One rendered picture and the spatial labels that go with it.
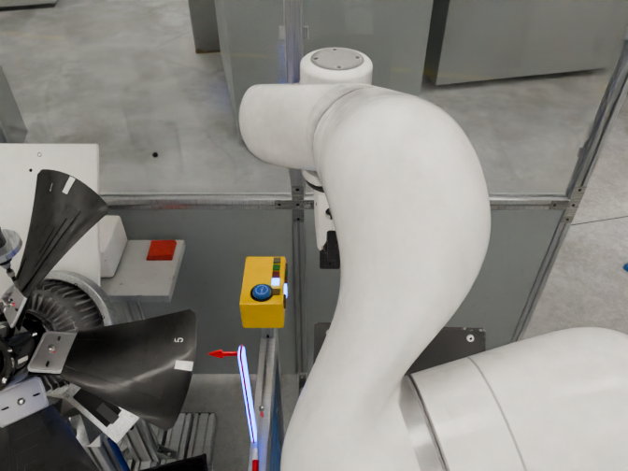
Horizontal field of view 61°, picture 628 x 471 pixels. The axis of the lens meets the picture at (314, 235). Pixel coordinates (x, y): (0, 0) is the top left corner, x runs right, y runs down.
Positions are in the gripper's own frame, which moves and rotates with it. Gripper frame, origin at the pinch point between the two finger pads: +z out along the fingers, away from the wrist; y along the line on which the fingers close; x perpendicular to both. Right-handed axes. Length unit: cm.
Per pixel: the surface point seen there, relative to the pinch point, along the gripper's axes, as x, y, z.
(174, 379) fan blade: 28.0, -4.2, 27.6
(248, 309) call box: 17.7, 21.3, 38.0
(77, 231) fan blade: 44.1, 10.9, 4.7
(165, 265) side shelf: 48, 55, 57
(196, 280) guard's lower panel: 44, 70, 80
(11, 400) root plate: 58, -7, 31
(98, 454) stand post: 60, 8, 83
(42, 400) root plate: 54, -5, 34
